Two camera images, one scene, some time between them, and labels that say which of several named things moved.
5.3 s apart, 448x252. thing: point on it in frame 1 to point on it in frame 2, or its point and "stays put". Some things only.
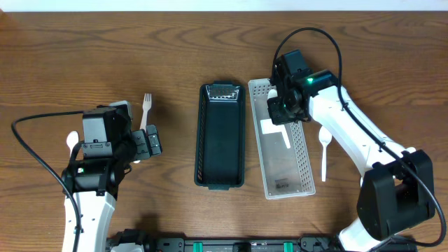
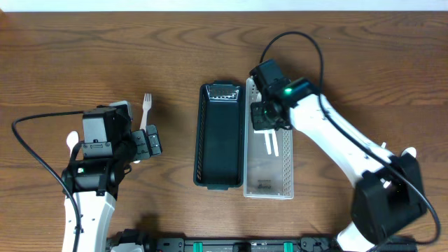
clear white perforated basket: x=285 y=154 to x=266 y=176
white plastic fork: x=146 y=106 stays put
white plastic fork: x=72 y=140 stays put
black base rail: x=311 y=243 stays put
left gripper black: x=143 y=145 stays put
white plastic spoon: x=272 y=93 to x=267 y=141
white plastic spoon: x=325 y=136 to x=275 y=143
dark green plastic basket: x=220 y=136 stays put
